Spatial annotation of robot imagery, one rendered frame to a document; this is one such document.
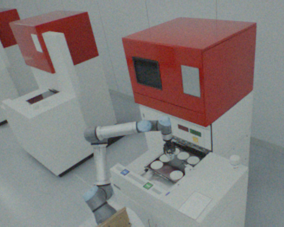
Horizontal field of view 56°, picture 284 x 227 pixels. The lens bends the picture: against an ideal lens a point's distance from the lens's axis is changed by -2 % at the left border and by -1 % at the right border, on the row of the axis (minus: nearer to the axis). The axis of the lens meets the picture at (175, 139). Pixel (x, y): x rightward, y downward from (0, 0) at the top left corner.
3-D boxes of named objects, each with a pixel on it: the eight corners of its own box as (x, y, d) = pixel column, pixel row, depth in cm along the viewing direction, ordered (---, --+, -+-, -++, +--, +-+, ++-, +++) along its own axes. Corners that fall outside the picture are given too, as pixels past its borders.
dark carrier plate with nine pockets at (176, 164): (173, 145, 245) (173, 145, 245) (203, 159, 225) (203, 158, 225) (146, 166, 225) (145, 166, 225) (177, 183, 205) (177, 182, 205)
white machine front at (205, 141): (147, 134, 278) (139, 99, 255) (213, 163, 231) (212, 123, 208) (144, 136, 276) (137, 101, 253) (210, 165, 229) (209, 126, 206)
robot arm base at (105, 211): (100, 224, 168) (91, 211, 168) (96, 226, 180) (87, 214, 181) (119, 210, 176) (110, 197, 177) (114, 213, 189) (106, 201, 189)
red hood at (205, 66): (184, 74, 293) (180, 16, 259) (253, 90, 247) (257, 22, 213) (134, 103, 250) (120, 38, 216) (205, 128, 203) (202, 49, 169)
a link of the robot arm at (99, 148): (90, 204, 186) (84, 126, 184) (100, 198, 201) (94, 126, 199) (106, 204, 184) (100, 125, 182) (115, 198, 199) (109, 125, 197)
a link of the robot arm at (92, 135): (75, 127, 173) (147, 115, 164) (84, 127, 184) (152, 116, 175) (78, 145, 174) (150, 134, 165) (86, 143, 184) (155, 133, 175)
